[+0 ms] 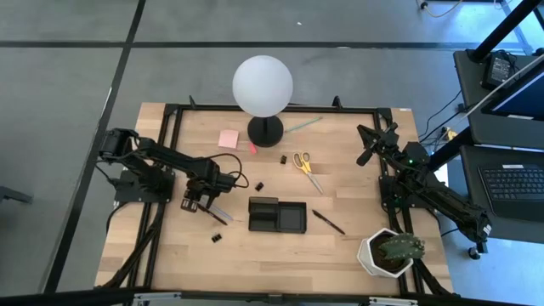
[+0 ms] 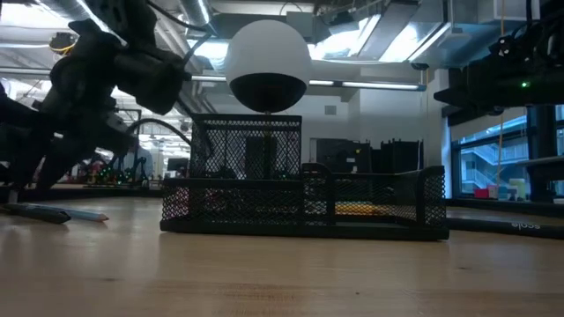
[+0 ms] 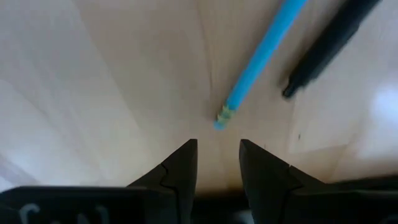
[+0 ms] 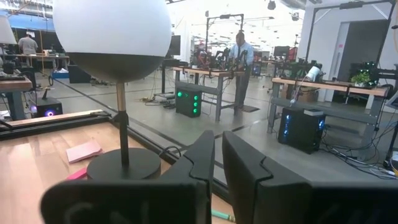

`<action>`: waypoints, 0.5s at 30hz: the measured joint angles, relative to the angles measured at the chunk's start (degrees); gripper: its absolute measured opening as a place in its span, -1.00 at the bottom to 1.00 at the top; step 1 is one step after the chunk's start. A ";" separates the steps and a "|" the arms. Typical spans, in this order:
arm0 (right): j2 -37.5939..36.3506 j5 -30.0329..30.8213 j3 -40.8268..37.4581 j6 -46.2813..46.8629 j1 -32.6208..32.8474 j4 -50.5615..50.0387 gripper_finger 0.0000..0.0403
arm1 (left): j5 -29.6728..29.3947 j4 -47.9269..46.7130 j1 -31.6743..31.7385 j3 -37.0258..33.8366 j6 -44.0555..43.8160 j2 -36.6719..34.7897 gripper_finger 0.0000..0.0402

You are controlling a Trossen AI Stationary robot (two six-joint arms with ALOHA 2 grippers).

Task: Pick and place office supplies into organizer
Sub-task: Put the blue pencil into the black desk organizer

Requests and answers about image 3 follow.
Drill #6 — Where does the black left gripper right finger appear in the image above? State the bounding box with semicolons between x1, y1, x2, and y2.
238;138;329;224

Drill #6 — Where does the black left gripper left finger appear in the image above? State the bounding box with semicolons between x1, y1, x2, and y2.
126;138;198;224

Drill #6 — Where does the black pen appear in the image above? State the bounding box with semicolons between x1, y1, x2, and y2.
281;0;382;100

